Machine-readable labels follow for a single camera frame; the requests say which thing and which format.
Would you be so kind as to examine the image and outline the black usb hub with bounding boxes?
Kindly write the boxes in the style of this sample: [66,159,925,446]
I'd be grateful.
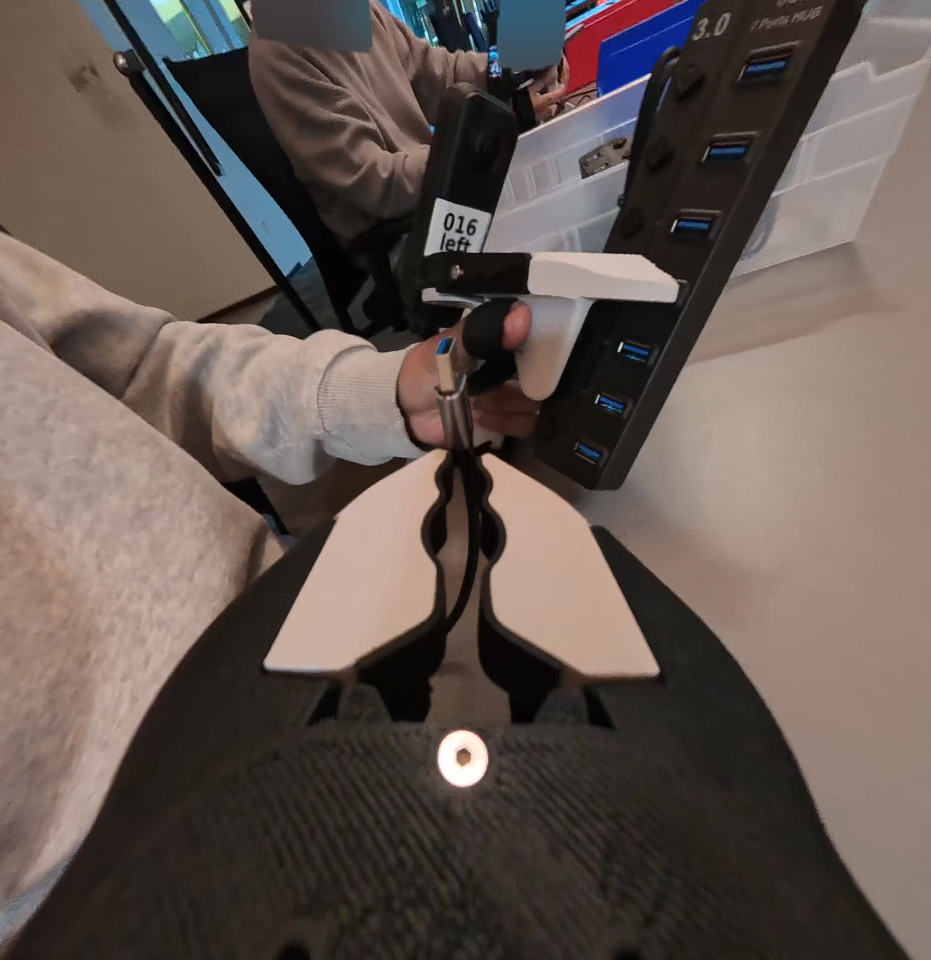
[531,0,870,494]

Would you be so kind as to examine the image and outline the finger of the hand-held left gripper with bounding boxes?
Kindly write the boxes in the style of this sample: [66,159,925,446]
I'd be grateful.
[420,251,682,404]

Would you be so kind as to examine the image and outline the black chair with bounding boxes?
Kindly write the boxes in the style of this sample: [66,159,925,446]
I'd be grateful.
[161,48,410,335]

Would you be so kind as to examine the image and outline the person's left hand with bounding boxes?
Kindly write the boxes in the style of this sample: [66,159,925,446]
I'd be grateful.
[395,298,548,453]

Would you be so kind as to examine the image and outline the person's left forearm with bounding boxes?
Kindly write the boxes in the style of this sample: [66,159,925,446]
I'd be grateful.
[0,225,429,489]

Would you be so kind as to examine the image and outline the clear plastic bin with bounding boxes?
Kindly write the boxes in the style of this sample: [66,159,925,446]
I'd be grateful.
[494,30,931,280]

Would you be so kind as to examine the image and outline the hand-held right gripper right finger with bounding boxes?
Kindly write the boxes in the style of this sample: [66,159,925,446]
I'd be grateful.
[475,452,663,723]

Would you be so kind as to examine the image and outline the grey metal adapter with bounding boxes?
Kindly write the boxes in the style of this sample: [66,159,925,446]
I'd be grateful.
[576,137,635,181]

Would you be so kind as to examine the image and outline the black easel frame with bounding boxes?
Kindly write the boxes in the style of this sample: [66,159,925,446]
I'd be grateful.
[101,0,322,333]

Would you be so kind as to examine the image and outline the person's grey sweatshirt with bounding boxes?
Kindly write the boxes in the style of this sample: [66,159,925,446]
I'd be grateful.
[0,307,288,948]

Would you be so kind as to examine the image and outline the white desk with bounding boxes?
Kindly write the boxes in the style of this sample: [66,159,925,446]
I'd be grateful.
[281,41,931,960]

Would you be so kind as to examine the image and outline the red plastic bin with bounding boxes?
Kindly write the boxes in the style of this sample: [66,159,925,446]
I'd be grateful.
[561,0,695,78]

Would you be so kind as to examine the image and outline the blue plastic bin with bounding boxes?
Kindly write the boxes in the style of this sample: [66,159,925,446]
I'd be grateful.
[595,0,708,100]

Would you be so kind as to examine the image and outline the white partition board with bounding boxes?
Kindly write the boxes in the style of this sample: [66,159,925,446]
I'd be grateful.
[0,0,281,325]

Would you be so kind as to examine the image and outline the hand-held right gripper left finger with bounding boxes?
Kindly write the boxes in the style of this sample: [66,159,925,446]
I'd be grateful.
[263,448,449,721]

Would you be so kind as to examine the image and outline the black cable grey plugs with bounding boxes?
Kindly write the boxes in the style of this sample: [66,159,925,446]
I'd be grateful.
[431,336,485,657]

